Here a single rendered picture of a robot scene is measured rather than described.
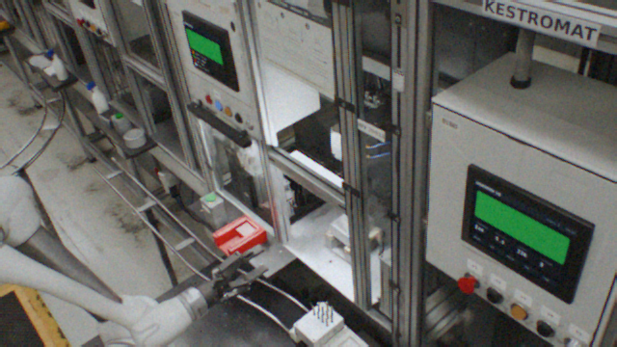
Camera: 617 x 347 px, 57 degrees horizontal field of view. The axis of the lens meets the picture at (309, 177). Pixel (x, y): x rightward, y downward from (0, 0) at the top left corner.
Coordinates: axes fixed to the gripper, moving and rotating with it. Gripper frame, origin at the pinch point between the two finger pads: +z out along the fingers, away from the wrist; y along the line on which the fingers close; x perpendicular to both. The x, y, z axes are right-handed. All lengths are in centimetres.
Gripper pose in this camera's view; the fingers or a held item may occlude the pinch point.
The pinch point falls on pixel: (256, 261)
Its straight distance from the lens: 177.6
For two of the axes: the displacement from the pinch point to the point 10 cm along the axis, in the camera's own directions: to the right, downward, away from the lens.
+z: 7.6, -4.6, 4.6
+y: -1.0, -7.8, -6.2
